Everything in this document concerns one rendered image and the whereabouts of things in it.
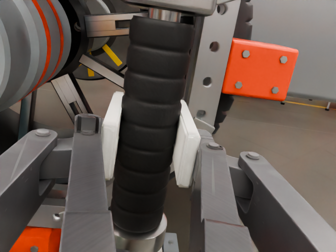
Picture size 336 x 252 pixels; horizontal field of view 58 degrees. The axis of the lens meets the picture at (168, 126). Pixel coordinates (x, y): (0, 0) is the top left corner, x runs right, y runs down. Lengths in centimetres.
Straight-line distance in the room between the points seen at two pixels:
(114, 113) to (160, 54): 4
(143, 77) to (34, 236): 38
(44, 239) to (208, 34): 37
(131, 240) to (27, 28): 20
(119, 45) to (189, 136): 78
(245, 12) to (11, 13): 32
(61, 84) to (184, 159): 38
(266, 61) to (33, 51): 27
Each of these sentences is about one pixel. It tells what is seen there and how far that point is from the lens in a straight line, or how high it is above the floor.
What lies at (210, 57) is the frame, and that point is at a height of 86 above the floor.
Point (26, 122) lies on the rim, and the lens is 55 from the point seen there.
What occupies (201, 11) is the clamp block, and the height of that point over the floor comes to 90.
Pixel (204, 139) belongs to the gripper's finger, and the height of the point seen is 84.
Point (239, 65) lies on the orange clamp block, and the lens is 40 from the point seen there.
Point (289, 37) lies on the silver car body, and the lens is 89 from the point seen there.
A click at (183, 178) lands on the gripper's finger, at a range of 16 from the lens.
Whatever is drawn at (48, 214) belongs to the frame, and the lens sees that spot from 49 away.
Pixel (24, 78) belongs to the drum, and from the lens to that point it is 31.
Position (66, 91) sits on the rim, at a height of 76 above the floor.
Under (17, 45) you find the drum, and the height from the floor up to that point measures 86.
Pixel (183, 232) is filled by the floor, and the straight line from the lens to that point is 147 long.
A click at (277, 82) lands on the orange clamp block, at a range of 43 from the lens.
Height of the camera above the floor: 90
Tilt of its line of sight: 19 degrees down
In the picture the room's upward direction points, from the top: 9 degrees clockwise
